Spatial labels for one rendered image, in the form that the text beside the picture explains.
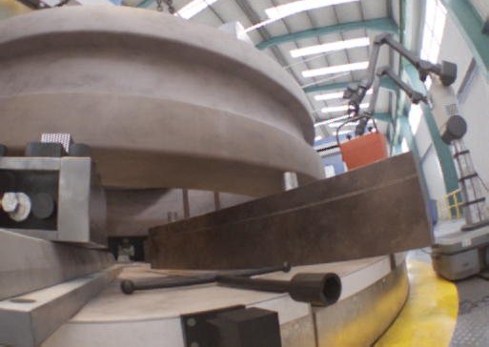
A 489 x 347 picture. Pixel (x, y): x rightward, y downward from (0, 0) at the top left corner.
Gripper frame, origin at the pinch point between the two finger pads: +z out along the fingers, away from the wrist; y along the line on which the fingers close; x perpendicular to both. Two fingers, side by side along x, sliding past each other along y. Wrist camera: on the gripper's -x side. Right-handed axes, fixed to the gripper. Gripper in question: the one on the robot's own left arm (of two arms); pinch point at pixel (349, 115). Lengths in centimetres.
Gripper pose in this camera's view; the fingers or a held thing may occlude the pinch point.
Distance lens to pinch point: 178.8
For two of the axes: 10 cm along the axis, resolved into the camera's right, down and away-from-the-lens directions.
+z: -5.3, 8.5, 0.7
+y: -4.2, -1.9, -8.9
